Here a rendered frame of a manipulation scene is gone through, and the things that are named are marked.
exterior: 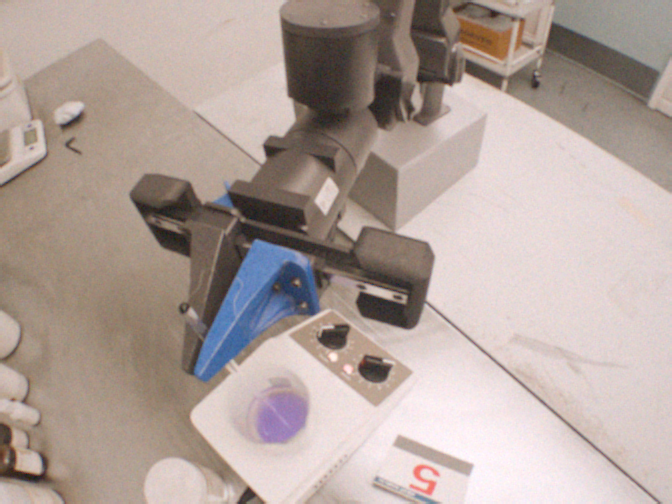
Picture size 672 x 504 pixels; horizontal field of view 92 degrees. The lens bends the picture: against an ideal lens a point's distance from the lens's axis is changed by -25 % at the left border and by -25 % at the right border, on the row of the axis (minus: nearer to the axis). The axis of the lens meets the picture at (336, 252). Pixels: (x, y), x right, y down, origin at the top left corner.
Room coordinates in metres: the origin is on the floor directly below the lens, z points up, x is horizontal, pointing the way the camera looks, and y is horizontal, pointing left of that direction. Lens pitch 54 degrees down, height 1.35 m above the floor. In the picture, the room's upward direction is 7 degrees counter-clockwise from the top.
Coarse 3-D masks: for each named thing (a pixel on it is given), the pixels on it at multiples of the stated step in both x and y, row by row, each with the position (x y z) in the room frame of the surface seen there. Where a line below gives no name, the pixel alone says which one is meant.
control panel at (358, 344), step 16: (320, 320) 0.20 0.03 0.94; (336, 320) 0.20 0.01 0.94; (304, 336) 0.18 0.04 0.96; (352, 336) 0.18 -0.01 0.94; (320, 352) 0.16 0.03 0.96; (336, 352) 0.16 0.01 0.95; (352, 352) 0.16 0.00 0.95; (368, 352) 0.16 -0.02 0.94; (384, 352) 0.16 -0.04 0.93; (336, 368) 0.14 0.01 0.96; (352, 368) 0.14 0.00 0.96; (400, 368) 0.14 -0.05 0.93; (352, 384) 0.12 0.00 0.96; (368, 384) 0.12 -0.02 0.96; (384, 384) 0.12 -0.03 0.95; (400, 384) 0.12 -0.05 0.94; (368, 400) 0.10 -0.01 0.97
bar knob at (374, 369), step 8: (368, 360) 0.14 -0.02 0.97; (376, 360) 0.14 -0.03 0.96; (384, 360) 0.14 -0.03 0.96; (360, 368) 0.14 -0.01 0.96; (368, 368) 0.14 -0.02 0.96; (376, 368) 0.13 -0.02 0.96; (384, 368) 0.13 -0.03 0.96; (392, 368) 0.13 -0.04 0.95; (368, 376) 0.13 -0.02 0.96; (376, 376) 0.13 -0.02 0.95; (384, 376) 0.13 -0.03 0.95
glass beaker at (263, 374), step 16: (256, 368) 0.11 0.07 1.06; (272, 368) 0.11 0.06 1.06; (288, 368) 0.10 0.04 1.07; (240, 384) 0.10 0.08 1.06; (256, 384) 0.10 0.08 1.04; (272, 384) 0.11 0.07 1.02; (288, 384) 0.11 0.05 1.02; (304, 384) 0.09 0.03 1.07; (224, 400) 0.08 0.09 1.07; (240, 400) 0.09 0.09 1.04; (240, 416) 0.08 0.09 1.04; (240, 432) 0.06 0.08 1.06; (304, 432) 0.06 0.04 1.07; (272, 448) 0.05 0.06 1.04; (288, 448) 0.05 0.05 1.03; (304, 448) 0.05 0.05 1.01
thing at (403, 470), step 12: (396, 456) 0.05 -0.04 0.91; (408, 456) 0.05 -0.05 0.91; (384, 468) 0.04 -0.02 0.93; (396, 468) 0.04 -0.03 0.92; (408, 468) 0.03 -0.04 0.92; (420, 468) 0.03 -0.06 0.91; (432, 468) 0.03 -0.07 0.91; (396, 480) 0.02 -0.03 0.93; (408, 480) 0.02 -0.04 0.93; (420, 480) 0.02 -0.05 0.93; (432, 480) 0.02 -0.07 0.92; (444, 480) 0.01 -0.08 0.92; (456, 480) 0.01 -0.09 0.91; (420, 492) 0.01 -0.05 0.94; (432, 492) 0.00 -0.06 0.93; (444, 492) 0.00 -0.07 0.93; (456, 492) 0.00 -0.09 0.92
